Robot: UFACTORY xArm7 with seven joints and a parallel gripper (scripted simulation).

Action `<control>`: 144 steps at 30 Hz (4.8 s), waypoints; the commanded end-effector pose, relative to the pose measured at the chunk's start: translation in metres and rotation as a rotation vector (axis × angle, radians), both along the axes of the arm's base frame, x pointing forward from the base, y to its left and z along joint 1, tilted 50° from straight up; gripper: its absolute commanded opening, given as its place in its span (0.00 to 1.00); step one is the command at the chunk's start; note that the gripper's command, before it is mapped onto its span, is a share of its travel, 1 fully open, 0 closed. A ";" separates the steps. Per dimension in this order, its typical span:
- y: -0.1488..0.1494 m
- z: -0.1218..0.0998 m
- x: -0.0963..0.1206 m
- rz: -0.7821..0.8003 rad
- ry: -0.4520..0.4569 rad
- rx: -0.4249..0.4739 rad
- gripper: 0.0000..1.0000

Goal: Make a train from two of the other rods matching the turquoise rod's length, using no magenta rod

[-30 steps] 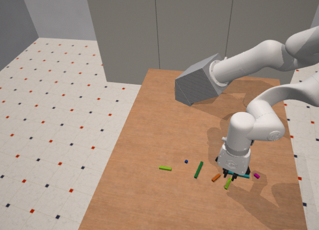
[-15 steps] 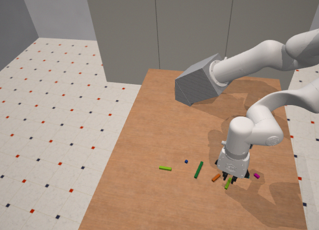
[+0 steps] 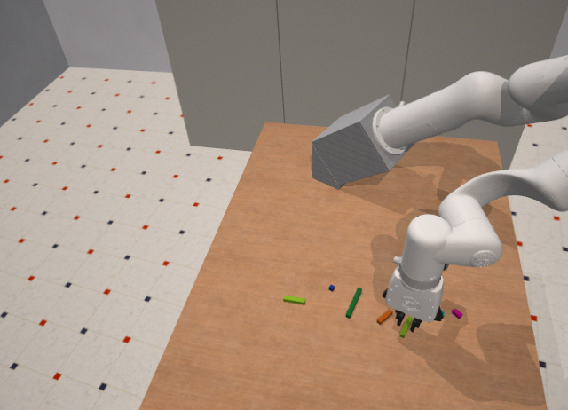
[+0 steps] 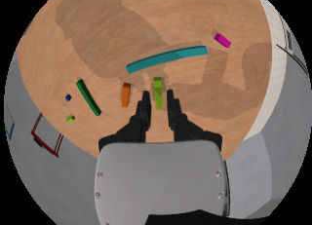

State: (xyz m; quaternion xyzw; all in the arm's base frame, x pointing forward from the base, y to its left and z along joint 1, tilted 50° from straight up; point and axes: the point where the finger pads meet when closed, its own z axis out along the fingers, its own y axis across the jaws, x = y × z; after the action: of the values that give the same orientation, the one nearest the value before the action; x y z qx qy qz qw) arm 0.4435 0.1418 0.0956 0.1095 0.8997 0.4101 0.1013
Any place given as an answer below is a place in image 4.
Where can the lime green rod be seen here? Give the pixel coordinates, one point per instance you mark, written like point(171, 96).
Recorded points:
point(158, 92)
point(70, 119)

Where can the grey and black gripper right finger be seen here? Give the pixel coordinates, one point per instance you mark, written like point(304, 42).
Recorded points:
point(183, 128)

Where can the small magenta block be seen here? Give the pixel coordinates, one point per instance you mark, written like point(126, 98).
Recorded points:
point(222, 40)

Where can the green flat bar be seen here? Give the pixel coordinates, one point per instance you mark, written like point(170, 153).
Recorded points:
point(85, 93)

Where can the orange rod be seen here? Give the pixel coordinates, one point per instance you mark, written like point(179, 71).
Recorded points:
point(126, 94)

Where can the turquoise rod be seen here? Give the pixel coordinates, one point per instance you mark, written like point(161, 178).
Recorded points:
point(165, 57)

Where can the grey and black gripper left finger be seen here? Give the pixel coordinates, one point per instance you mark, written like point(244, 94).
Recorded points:
point(135, 130)

